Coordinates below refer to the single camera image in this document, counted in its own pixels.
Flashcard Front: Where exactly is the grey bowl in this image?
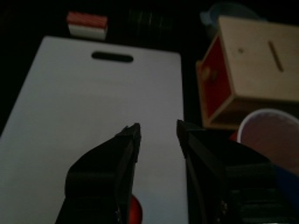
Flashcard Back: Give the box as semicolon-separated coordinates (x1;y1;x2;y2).
200;1;268;31

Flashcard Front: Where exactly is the wooden drawer box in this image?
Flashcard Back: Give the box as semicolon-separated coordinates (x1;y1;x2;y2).
195;15;299;131

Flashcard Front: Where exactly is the red plastic cup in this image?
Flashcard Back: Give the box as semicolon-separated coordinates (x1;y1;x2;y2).
235;108;299;177

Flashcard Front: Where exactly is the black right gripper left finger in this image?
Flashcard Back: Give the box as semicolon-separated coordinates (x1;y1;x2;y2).
54;122;143;224

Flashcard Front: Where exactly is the red drawer with wooden knob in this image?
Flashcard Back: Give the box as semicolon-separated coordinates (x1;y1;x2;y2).
199;36;236;121

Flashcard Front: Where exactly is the small red round piece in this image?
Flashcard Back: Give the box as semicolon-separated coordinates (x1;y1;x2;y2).
127;194;144;224

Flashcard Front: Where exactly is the green white striped box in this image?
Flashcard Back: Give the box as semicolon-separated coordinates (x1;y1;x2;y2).
126;8;178;33

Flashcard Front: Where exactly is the white cutting board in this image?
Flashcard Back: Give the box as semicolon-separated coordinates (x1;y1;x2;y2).
0;35;191;224

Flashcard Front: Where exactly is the red white block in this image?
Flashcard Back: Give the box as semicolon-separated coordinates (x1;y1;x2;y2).
66;10;108;41

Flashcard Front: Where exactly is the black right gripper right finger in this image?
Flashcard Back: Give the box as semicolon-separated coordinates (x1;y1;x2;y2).
175;118;287;224

